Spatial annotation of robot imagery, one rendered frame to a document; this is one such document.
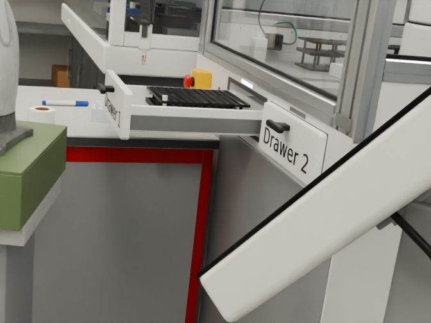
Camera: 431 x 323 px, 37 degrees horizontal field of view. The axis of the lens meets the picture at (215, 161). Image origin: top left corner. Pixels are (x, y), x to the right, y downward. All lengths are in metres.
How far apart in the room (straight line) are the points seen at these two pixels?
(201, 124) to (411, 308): 0.95
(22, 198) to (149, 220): 0.77
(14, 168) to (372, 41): 0.64
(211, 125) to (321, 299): 0.49
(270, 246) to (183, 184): 1.33
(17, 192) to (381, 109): 0.64
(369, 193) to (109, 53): 2.00
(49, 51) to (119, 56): 3.40
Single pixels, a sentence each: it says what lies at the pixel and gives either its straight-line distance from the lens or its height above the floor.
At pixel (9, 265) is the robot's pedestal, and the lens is 1.25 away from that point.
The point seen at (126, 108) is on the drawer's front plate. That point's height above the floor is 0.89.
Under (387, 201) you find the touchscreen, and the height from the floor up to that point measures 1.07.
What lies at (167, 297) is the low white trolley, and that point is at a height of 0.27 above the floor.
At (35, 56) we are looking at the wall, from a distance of 5.78.
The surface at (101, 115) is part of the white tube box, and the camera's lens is 1.86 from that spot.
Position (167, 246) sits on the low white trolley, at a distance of 1.88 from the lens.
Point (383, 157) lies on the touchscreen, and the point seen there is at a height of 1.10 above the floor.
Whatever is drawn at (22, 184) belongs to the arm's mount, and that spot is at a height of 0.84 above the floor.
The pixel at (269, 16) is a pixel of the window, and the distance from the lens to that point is 1.61.
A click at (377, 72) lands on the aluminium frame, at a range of 1.18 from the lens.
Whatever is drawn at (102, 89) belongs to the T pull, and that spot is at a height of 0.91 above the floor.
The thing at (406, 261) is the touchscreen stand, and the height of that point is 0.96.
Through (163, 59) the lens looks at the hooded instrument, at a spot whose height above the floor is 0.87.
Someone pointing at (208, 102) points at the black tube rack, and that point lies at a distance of 1.57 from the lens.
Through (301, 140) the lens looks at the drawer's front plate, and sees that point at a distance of 1.32.
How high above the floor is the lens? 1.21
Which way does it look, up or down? 16 degrees down
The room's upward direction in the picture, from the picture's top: 7 degrees clockwise
